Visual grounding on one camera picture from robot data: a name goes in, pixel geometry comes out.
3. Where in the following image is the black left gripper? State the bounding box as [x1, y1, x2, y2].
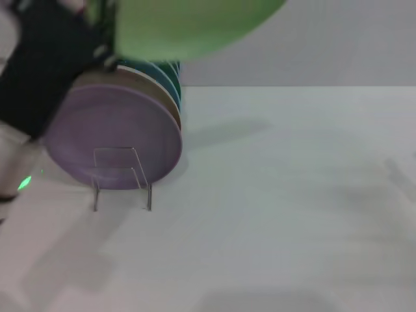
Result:
[0, 0, 118, 140]

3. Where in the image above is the dark green plate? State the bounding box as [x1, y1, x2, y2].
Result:
[152, 60, 182, 98]

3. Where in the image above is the light green plate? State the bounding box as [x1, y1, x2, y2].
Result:
[114, 0, 289, 63]

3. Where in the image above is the light blue plate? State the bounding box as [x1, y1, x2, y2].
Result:
[125, 60, 181, 108]

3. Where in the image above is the metal wire plate rack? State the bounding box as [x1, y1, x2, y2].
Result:
[90, 146, 153, 213]

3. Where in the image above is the beige plate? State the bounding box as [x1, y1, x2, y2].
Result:
[71, 64, 182, 131]

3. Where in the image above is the lavender plate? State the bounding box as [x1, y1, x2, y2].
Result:
[44, 83, 183, 191]

